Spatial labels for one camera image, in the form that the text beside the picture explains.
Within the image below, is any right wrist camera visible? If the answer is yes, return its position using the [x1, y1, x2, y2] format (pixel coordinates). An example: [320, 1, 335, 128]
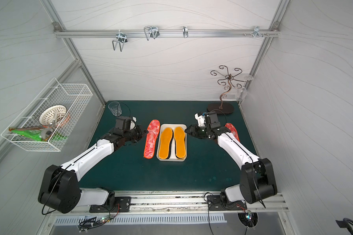
[195, 112, 207, 127]

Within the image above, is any orange insole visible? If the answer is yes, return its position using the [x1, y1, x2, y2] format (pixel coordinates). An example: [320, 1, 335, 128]
[158, 127, 173, 160]
[174, 126, 186, 159]

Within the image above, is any white wire basket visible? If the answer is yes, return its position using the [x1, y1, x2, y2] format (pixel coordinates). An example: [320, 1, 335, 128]
[1, 78, 93, 152]

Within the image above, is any dark metal jewelry stand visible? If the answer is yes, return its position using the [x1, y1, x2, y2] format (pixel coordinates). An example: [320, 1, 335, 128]
[207, 65, 246, 115]

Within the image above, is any small metal hook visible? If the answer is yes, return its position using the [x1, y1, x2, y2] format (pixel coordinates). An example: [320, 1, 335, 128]
[182, 26, 188, 38]

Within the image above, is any left metal hook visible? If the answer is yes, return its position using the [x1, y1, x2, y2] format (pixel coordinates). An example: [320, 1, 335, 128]
[112, 30, 128, 52]

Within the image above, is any right metal bracket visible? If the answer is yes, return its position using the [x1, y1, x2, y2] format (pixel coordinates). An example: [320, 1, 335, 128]
[243, 26, 269, 38]

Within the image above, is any white plastic strainer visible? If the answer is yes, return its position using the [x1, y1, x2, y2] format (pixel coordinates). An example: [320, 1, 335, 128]
[39, 105, 67, 126]

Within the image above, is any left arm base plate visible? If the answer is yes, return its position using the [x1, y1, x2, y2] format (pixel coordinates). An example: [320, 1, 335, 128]
[89, 196, 131, 213]

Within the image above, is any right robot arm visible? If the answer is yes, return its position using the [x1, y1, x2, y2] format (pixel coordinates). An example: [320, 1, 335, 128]
[185, 112, 277, 204]

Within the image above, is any clear drinking glass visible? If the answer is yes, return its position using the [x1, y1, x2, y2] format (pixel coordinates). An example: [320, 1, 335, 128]
[108, 101, 122, 117]

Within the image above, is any horizontal aluminium rail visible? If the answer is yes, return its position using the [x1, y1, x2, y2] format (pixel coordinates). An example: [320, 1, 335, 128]
[55, 26, 281, 39]

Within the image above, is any red insole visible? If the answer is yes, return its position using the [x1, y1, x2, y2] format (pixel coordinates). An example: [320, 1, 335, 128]
[144, 119, 160, 159]
[225, 123, 240, 141]

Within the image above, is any green plastic toy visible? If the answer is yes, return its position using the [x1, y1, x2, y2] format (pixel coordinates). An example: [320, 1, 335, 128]
[8, 127, 68, 142]

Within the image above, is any middle metal hook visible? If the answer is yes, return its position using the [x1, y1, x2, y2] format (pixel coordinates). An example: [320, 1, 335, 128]
[144, 26, 160, 41]

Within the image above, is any black object bottom right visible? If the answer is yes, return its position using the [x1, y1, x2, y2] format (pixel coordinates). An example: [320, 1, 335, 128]
[336, 218, 353, 235]

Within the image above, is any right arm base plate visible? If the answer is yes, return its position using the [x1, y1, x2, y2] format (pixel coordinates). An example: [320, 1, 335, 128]
[206, 195, 247, 211]

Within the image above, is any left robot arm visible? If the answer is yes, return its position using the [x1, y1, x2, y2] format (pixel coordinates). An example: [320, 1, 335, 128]
[38, 117, 148, 213]

